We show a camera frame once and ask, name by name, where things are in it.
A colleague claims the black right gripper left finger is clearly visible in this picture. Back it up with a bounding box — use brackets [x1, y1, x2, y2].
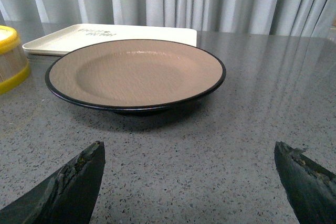
[1, 141, 105, 223]

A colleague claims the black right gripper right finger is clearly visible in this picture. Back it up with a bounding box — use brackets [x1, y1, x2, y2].
[274, 142, 335, 223]

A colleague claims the brown plate with black rim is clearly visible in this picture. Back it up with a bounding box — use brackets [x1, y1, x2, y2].
[45, 39, 226, 114]

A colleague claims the cream rectangular tray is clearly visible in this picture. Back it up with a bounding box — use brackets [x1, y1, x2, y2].
[23, 24, 197, 56]

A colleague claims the yellow rimmed bamboo steamer basket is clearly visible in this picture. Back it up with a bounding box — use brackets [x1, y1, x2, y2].
[1, 25, 30, 94]

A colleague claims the grey curtain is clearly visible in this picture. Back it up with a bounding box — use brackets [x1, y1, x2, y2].
[1, 0, 335, 37]

